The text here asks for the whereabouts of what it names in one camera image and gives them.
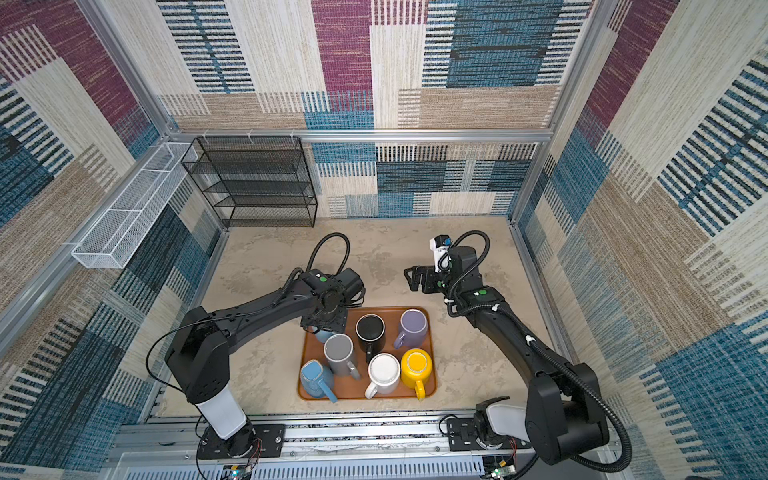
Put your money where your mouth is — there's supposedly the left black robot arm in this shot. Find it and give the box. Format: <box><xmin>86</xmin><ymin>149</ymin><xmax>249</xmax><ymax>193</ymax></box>
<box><xmin>164</xmin><ymin>232</ymin><xmax>365</xmax><ymax>441</ymax></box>

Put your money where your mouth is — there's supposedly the light blue mug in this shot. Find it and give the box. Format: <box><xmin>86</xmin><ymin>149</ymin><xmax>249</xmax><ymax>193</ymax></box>
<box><xmin>315</xmin><ymin>330</ymin><xmax>335</xmax><ymax>343</ymax></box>

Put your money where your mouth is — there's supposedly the brown plastic tray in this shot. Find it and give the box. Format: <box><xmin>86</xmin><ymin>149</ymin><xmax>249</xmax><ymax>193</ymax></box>
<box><xmin>297</xmin><ymin>307</ymin><xmax>437</xmax><ymax>402</ymax></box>

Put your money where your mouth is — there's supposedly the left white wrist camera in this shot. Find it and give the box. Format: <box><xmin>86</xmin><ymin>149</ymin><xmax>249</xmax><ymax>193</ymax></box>
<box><xmin>429</xmin><ymin>234</ymin><xmax>452</xmax><ymax>273</ymax></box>

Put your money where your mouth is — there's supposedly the yellow mug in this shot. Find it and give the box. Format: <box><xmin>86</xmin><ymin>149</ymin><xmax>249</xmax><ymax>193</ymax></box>
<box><xmin>401</xmin><ymin>348</ymin><xmax>433</xmax><ymax>400</ymax></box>

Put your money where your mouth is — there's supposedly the grey mug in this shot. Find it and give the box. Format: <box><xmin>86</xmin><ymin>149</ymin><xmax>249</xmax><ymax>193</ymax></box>
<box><xmin>323</xmin><ymin>333</ymin><xmax>361</xmax><ymax>380</ymax></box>

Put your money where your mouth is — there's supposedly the black wire shelf rack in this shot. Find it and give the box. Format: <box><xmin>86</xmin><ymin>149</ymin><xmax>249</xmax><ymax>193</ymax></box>
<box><xmin>181</xmin><ymin>136</ymin><xmax>318</xmax><ymax>228</ymax></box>

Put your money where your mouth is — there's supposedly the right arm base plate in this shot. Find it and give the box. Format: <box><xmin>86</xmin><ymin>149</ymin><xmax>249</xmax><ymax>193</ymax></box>
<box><xmin>438</xmin><ymin>414</ymin><xmax>530</xmax><ymax>452</ymax></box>

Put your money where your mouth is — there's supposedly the purple mug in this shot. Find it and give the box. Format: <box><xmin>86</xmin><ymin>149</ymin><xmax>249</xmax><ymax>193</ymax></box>
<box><xmin>393</xmin><ymin>309</ymin><xmax>428</xmax><ymax>349</ymax></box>

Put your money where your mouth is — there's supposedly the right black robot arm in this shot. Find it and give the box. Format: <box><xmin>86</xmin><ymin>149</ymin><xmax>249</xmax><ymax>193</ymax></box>
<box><xmin>404</xmin><ymin>230</ymin><xmax>633</xmax><ymax>473</ymax></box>

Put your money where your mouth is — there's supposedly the black mug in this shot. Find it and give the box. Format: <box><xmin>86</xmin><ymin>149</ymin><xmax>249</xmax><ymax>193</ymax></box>
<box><xmin>355</xmin><ymin>314</ymin><xmax>386</xmax><ymax>363</ymax></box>

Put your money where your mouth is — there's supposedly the white mug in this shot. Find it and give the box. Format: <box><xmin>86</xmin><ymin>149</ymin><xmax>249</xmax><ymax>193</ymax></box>
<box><xmin>365</xmin><ymin>353</ymin><xmax>401</xmax><ymax>399</ymax></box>

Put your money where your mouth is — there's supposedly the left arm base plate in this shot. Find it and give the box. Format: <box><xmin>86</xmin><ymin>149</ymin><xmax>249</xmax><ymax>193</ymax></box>
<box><xmin>196</xmin><ymin>423</ymin><xmax>286</xmax><ymax>461</ymax></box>

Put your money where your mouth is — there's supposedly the white wire mesh basket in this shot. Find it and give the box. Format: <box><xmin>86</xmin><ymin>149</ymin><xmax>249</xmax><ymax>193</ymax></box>
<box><xmin>72</xmin><ymin>142</ymin><xmax>190</xmax><ymax>269</ymax></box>

